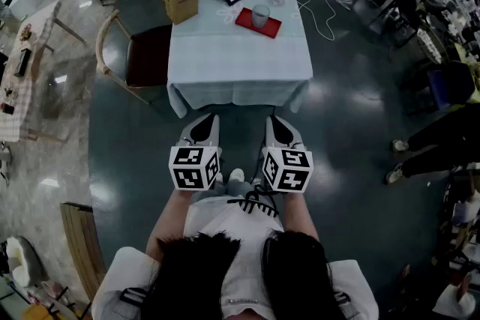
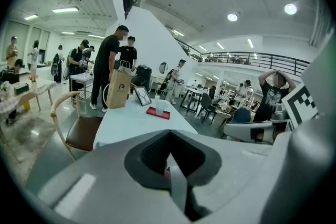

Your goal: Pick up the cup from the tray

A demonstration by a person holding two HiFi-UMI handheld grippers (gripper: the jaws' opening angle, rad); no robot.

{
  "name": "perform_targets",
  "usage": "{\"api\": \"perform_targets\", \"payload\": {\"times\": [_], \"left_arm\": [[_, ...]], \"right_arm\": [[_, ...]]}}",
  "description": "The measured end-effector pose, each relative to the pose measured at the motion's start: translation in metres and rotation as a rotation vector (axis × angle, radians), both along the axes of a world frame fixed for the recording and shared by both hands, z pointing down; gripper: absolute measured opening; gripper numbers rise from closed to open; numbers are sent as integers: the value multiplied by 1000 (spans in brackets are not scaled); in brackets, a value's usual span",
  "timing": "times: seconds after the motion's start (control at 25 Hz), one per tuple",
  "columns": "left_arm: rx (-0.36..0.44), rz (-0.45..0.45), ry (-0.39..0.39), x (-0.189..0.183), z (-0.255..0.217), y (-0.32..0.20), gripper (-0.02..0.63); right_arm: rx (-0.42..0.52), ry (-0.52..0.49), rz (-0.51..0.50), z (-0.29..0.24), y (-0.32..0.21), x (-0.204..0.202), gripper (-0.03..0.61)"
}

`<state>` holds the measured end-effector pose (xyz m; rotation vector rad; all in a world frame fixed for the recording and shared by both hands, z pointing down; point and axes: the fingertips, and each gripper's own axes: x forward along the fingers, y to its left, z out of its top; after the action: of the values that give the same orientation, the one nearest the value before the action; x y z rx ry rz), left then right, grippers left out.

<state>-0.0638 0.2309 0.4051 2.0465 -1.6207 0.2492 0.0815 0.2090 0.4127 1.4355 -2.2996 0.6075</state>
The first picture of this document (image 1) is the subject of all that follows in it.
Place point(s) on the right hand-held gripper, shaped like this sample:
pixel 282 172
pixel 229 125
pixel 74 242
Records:
pixel 288 170

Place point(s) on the person's left forearm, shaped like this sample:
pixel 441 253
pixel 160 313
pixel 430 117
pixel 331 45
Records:
pixel 168 213

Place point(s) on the red rectangular tray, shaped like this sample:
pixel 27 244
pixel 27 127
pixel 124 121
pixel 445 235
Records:
pixel 245 20

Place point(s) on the grey armchair with white cushion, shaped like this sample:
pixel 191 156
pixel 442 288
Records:
pixel 22 262

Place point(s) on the clear glass cup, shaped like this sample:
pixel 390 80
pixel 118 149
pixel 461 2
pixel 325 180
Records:
pixel 260 17

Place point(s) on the wooden slatted board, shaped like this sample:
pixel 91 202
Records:
pixel 80 243

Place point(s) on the person's right forearm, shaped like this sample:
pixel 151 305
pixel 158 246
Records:
pixel 298 213

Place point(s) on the person's white top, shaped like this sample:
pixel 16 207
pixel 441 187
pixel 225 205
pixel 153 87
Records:
pixel 232 228

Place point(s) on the dark blue chair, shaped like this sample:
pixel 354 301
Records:
pixel 450 86

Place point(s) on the checked seat cushion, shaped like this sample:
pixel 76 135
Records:
pixel 431 45

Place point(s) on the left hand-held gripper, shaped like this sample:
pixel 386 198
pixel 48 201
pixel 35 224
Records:
pixel 189 168

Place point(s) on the wooden chair with dark seat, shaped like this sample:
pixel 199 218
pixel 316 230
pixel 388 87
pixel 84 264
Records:
pixel 148 56

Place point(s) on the person's blue jeans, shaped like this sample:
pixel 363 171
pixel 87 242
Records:
pixel 236 188

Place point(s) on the table with checked cloth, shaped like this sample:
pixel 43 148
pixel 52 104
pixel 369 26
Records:
pixel 15 123

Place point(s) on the person's white shoe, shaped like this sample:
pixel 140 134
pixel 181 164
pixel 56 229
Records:
pixel 237 174

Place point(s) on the pale blue tablecloth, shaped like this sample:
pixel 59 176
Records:
pixel 232 60

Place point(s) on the black rectangular box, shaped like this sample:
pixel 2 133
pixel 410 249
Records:
pixel 22 61

